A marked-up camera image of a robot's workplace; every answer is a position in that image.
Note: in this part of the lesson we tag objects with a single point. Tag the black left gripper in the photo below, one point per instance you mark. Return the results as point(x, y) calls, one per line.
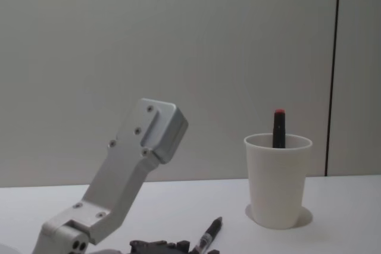
point(151, 248)

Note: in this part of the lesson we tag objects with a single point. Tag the black pen with clear barrel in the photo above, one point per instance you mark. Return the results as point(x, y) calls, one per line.
point(208, 234)

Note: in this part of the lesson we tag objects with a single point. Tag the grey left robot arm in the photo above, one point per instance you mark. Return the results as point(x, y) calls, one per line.
point(119, 176)

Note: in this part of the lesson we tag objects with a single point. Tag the white paper cup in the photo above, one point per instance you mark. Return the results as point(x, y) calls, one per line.
point(276, 185)

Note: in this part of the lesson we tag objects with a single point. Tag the black marker with red end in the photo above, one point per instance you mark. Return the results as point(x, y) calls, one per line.
point(279, 129)

